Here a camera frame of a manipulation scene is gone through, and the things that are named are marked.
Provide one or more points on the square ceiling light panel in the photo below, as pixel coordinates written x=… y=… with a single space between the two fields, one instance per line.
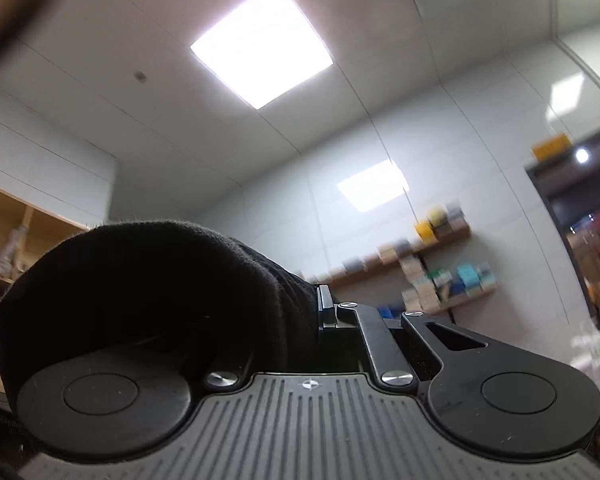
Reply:
x=262 y=49

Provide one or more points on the lower wooden wall shelf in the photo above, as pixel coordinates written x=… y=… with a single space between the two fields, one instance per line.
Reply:
x=453 y=301

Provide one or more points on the upper wooden wall shelf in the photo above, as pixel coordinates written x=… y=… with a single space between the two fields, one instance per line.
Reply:
x=385 y=259

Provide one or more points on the black quilted jacket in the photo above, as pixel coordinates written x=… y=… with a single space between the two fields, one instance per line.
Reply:
x=169 y=291

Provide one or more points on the wooden wall shelf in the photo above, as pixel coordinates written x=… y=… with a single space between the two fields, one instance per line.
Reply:
x=453 y=301
x=385 y=259

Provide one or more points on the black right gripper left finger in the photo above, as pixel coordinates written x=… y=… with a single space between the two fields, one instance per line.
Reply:
x=104 y=406

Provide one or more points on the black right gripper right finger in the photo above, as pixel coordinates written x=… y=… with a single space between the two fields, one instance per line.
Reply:
x=492 y=398

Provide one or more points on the wooden cubby shelf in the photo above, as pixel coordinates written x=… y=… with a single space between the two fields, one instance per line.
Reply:
x=27 y=232

